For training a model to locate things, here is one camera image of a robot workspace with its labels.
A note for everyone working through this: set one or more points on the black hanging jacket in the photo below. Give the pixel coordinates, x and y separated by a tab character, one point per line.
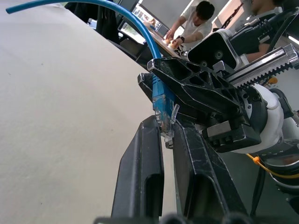
102	16

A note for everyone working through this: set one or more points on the person in black shirt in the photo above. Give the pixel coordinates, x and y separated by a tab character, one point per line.
266	9

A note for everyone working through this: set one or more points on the person in white t-shirt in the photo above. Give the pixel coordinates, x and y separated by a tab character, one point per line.
198	25

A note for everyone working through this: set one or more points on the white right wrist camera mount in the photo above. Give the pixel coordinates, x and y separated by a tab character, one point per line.
273	107

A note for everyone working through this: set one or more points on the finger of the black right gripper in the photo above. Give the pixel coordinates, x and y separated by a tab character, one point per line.
144	81

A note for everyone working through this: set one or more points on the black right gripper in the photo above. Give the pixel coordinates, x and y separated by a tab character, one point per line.
236	135

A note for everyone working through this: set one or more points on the wooden background table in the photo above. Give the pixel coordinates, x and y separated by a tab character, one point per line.
163	45

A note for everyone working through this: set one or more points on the dark computer monitor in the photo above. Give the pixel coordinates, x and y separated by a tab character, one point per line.
130	30

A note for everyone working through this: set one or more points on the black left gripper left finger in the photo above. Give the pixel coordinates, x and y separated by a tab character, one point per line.
137	168

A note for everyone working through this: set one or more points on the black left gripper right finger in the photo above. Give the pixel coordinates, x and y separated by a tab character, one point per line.
201	163

